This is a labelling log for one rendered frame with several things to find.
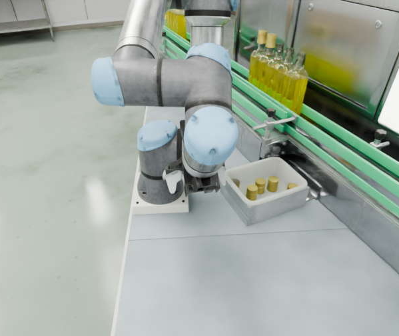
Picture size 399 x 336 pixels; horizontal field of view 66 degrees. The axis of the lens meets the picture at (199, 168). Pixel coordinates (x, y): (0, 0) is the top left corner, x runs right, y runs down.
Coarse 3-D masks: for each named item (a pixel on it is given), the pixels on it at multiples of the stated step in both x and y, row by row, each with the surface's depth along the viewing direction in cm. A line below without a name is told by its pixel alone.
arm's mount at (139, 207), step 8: (136, 184) 102; (184, 184) 103; (136, 192) 99; (184, 192) 100; (136, 200) 96; (176, 200) 96; (184, 200) 96; (136, 208) 94; (144, 208) 94; (152, 208) 95; (160, 208) 95; (168, 208) 95; (176, 208) 95; (184, 208) 96
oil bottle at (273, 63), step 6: (270, 60) 111; (276, 60) 110; (282, 60) 110; (270, 66) 111; (276, 66) 109; (270, 72) 112; (270, 78) 113; (264, 84) 117; (270, 84) 114; (264, 90) 118; (270, 90) 115; (270, 96) 116
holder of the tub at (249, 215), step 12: (312, 180) 100; (228, 192) 98; (300, 192) 94; (312, 192) 102; (240, 204) 92; (264, 204) 89; (276, 204) 92; (288, 204) 95; (300, 204) 98; (240, 216) 94; (252, 216) 90; (264, 216) 93
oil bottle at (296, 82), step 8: (288, 72) 103; (296, 72) 101; (304, 72) 101; (288, 80) 104; (296, 80) 101; (304, 80) 103; (288, 88) 105; (296, 88) 103; (304, 88) 105; (288, 96) 106; (296, 96) 105; (288, 104) 107; (296, 104) 107; (296, 112) 110
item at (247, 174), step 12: (240, 168) 100; (252, 168) 103; (264, 168) 105; (276, 168) 106; (288, 168) 100; (228, 180) 95; (240, 180) 103; (252, 180) 105; (288, 180) 101; (300, 180) 96; (240, 192) 91; (264, 192) 101; (276, 192) 101; (288, 192) 91; (252, 204) 87
